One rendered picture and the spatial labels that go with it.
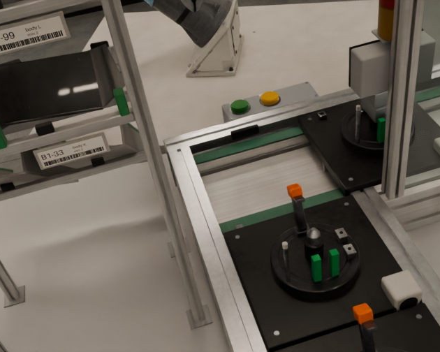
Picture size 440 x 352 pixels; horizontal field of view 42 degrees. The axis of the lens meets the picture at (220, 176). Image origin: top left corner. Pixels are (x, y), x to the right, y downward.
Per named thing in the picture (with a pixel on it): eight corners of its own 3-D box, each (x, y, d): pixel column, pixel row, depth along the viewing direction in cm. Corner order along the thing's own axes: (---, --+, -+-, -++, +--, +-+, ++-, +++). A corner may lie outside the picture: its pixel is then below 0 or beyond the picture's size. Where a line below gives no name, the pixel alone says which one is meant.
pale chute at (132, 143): (88, 171, 114) (85, 149, 115) (154, 160, 114) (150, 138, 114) (40, 160, 86) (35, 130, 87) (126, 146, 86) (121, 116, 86)
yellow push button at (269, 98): (258, 100, 130) (258, 93, 129) (275, 96, 131) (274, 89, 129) (265, 110, 127) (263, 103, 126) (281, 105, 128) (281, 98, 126)
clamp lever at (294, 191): (294, 227, 95) (286, 185, 92) (305, 223, 95) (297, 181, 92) (301, 236, 91) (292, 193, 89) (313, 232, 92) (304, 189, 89)
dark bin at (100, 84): (56, 93, 100) (45, 50, 98) (130, 80, 99) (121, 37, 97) (2, 126, 73) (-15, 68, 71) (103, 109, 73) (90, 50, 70)
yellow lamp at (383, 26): (371, 29, 87) (372, -2, 83) (401, 21, 87) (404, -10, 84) (387, 45, 83) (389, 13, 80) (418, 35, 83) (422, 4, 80)
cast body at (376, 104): (360, 105, 112) (360, 75, 107) (380, 99, 112) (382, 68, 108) (379, 129, 106) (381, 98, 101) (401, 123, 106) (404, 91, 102)
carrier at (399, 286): (224, 239, 101) (214, 188, 93) (352, 202, 104) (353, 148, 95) (269, 357, 83) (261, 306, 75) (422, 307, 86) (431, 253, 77)
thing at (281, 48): (108, 21, 198) (105, 13, 196) (378, 8, 179) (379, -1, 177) (26, 154, 148) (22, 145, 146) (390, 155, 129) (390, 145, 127)
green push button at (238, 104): (229, 109, 130) (228, 101, 128) (246, 104, 130) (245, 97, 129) (234, 119, 127) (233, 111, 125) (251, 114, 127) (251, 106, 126)
